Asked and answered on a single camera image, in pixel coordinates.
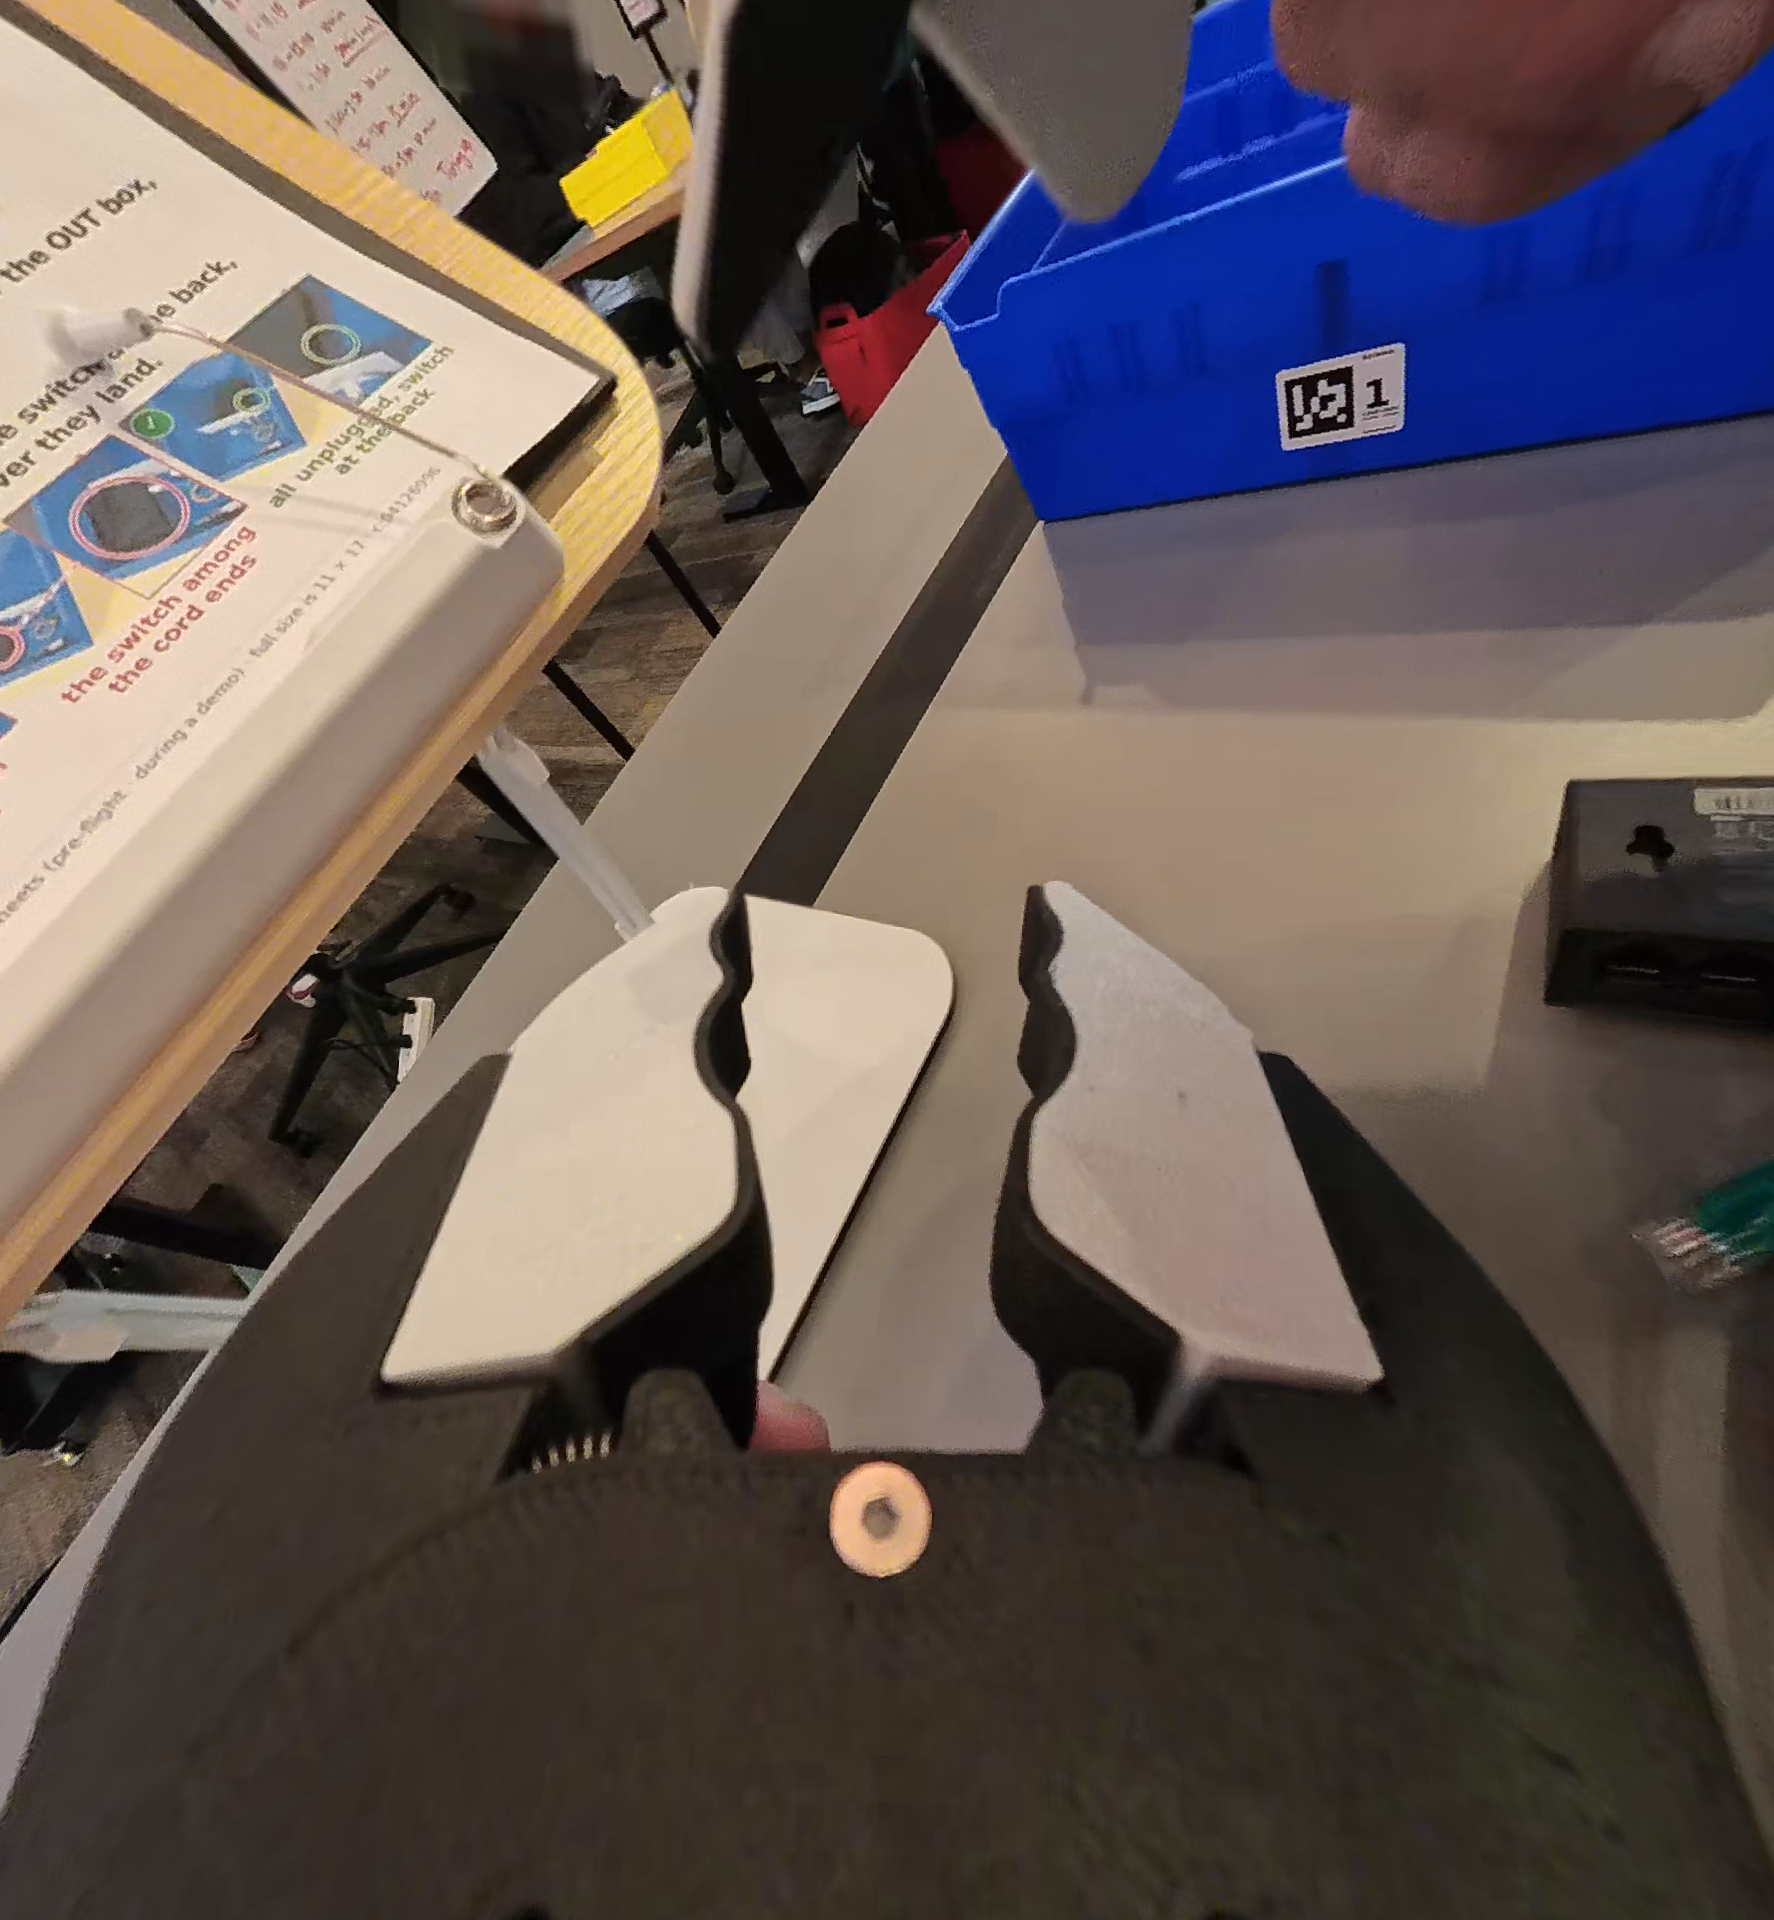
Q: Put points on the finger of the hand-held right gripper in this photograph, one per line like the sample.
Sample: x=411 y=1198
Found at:
x=1067 y=91
x=700 y=194

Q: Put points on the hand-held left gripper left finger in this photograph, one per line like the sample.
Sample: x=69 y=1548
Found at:
x=603 y=1170

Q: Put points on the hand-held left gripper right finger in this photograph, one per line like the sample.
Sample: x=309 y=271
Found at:
x=1187 y=1185

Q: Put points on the black network switch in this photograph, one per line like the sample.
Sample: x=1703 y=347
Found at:
x=1683 y=901

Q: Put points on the person's right hand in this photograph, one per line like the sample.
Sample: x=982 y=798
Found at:
x=1503 y=104

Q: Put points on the yellow plastic bin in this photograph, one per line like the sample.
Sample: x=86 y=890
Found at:
x=624 y=159

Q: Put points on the wooden desk with black legs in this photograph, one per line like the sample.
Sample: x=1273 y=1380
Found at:
x=624 y=232

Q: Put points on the red fabric bag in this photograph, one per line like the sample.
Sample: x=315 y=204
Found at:
x=880 y=345

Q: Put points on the wooden instruction board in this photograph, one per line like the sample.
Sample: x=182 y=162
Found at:
x=587 y=450

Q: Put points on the whiteboard on easel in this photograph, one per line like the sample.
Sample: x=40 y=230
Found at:
x=376 y=120

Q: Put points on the blue plastic bin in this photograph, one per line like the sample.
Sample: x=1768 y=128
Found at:
x=1577 y=345

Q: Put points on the printed instruction sheet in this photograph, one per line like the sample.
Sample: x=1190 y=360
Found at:
x=153 y=450

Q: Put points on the metal stand bracket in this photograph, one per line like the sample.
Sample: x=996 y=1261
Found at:
x=572 y=840

